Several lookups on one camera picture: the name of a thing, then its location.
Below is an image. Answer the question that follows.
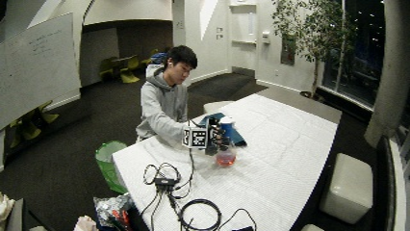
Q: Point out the the person in grey hoodie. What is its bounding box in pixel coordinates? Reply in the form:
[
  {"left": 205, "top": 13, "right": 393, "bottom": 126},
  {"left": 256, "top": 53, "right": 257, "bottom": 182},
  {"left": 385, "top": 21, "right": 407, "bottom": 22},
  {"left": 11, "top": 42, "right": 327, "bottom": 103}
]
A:
[{"left": 134, "top": 44, "right": 198, "bottom": 143}]

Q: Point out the white round stool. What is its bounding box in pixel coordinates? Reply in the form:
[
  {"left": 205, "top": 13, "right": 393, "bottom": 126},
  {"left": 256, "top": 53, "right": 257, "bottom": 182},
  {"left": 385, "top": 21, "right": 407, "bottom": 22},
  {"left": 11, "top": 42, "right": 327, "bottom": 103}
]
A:
[{"left": 202, "top": 100, "right": 236, "bottom": 116}]

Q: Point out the grey round pillar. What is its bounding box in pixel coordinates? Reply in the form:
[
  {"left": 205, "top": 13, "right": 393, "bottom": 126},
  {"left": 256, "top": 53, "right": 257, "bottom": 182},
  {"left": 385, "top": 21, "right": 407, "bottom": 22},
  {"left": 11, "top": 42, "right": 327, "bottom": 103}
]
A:
[{"left": 363, "top": 0, "right": 410, "bottom": 149}]

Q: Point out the white cube of black markers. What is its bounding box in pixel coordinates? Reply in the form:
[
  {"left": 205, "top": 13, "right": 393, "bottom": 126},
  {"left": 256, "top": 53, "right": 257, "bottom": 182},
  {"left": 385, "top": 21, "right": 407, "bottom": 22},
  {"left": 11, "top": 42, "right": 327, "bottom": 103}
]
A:
[{"left": 181, "top": 126, "right": 210, "bottom": 149}]

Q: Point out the large white whiteboard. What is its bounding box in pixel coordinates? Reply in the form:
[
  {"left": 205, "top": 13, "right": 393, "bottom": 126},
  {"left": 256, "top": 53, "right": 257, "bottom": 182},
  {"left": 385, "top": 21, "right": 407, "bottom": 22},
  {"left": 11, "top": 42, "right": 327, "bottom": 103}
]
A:
[{"left": 0, "top": 12, "right": 84, "bottom": 131}]

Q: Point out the clear bottle with orange liquid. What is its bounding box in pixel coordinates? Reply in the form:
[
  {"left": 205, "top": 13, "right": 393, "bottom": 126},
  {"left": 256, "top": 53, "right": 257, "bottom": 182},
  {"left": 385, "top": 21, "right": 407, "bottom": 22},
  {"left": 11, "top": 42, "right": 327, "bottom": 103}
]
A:
[{"left": 216, "top": 137, "right": 238, "bottom": 167}]

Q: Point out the thin black arched cable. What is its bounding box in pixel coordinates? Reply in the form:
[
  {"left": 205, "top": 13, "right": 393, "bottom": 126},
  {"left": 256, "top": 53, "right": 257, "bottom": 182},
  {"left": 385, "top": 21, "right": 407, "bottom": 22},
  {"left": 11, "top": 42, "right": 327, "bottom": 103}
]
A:
[{"left": 217, "top": 208, "right": 258, "bottom": 231}]

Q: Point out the white crumpled paper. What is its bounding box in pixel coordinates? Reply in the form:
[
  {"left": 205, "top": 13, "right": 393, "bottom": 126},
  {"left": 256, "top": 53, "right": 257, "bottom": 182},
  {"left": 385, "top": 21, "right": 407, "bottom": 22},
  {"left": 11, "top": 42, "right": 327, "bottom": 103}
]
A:
[{"left": 0, "top": 192, "right": 17, "bottom": 224}]

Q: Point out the blue bag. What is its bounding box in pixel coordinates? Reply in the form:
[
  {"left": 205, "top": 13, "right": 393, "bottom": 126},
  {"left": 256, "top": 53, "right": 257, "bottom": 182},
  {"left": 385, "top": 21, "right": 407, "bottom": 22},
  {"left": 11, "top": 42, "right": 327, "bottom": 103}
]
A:
[{"left": 150, "top": 52, "right": 169, "bottom": 65}]

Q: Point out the small black cable hub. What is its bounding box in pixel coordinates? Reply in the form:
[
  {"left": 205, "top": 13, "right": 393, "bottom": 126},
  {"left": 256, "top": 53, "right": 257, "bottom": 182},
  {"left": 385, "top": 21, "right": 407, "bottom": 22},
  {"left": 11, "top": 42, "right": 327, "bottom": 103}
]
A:
[{"left": 153, "top": 177, "right": 178, "bottom": 188}]

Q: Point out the thin looped black cable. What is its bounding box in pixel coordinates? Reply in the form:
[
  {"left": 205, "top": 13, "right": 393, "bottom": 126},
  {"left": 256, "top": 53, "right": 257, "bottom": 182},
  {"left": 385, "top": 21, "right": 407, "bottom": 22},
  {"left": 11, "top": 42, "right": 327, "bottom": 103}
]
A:
[{"left": 142, "top": 162, "right": 184, "bottom": 222}]

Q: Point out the blue can with white top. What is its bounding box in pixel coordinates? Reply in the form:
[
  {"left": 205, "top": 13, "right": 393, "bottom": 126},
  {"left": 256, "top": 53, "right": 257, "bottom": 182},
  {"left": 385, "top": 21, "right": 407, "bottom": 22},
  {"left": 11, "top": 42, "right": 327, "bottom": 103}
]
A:
[{"left": 218, "top": 115, "right": 236, "bottom": 140}]

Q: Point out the dark wall panel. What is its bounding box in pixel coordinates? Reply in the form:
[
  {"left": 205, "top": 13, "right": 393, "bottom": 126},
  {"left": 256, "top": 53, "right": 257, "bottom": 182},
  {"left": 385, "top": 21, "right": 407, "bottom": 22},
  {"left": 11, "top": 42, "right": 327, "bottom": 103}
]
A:
[{"left": 279, "top": 33, "right": 297, "bottom": 66}]

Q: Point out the tall potted tree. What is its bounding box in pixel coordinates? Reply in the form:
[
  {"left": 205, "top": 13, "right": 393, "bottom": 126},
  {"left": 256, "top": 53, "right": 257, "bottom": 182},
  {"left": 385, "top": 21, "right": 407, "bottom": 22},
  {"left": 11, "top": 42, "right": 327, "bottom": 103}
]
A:
[{"left": 270, "top": 0, "right": 358, "bottom": 100}]

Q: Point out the thick coiled black cable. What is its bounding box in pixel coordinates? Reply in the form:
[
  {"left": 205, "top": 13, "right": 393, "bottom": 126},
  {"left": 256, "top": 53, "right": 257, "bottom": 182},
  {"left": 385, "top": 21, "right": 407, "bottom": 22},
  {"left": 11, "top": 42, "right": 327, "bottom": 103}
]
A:
[{"left": 177, "top": 198, "right": 224, "bottom": 231}]

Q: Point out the large dark window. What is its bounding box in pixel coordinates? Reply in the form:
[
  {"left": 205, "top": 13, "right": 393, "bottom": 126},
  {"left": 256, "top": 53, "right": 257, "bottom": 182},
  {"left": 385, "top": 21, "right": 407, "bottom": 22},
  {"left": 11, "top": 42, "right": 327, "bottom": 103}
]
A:
[{"left": 321, "top": 0, "right": 387, "bottom": 109}]

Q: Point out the white cube stool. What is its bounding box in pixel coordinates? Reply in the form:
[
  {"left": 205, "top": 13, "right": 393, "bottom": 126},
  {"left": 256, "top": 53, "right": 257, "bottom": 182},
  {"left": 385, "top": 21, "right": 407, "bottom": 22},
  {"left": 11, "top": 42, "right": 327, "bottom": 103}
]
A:
[{"left": 319, "top": 152, "right": 374, "bottom": 225}]

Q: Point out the thin black glove cable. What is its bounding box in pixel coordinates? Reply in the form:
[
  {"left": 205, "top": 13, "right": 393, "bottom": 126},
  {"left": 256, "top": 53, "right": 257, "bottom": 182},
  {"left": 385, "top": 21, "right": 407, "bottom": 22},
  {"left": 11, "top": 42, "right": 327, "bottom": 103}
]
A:
[{"left": 172, "top": 118, "right": 197, "bottom": 200}]

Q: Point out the yellow-green chair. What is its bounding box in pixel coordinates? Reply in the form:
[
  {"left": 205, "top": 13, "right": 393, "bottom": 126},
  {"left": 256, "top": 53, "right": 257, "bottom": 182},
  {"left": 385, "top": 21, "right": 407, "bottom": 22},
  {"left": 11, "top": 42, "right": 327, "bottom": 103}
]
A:
[
  {"left": 97, "top": 55, "right": 142, "bottom": 85},
  {"left": 7, "top": 100, "right": 60, "bottom": 149}
]

